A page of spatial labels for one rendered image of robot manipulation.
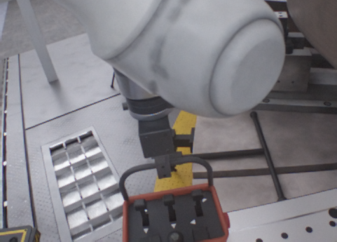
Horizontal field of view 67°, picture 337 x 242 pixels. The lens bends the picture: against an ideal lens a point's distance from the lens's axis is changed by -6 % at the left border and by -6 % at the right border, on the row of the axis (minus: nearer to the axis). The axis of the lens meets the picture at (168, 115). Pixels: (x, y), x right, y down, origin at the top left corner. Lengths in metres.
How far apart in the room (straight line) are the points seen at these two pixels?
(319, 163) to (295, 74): 0.48
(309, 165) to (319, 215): 0.67
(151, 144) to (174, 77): 0.25
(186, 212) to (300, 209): 0.30
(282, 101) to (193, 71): 1.53
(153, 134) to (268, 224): 0.40
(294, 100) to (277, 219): 1.10
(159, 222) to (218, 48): 0.45
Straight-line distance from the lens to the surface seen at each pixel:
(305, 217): 0.72
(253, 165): 1.33
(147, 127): 0.40
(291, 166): 1.36
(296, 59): 1.51
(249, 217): 0.70
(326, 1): 1.01
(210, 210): 0.57
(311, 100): 1.73
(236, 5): 0.17
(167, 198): 0.52
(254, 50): 0.17
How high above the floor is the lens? 1.27
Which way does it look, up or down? 35 degrees down
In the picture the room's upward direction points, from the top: 9 degrees counter-clockwise
